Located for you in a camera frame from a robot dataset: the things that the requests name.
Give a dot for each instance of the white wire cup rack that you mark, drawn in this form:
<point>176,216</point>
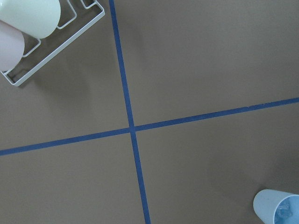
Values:
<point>76,17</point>

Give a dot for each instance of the light blue plastic cup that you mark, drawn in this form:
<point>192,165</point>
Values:
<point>276,207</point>

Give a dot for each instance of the pale green plastic cup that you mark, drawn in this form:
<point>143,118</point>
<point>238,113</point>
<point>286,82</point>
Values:
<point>37,18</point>

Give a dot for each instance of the pale pink plastic cup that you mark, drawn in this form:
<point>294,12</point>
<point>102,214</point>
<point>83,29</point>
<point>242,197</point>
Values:
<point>12,46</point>

